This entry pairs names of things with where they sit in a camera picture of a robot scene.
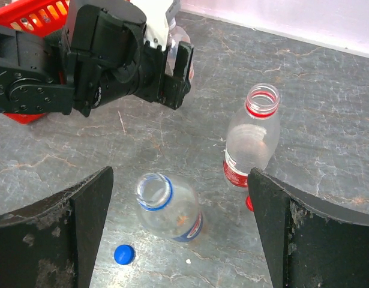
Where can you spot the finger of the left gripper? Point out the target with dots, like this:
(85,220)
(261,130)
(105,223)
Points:
(177,86)

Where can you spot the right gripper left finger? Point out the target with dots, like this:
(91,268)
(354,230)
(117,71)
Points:
(54,242)

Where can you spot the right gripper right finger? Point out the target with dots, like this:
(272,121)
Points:
(308,241)

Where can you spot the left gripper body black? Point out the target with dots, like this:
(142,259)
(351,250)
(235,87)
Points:
(151,83)

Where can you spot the blue bottle cap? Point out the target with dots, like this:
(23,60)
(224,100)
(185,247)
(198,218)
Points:
(124,254)

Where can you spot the red bottle cap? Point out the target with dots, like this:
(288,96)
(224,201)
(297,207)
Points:
(249,204)

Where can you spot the red label clear bottle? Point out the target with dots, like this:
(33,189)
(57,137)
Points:
(252,135)

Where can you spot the blue label pepsi bottle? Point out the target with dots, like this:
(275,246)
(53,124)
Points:
(168,207)

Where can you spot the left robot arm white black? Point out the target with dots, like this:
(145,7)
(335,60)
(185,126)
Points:
(101,47)

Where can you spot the red plastic basket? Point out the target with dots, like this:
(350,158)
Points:
(32,77)

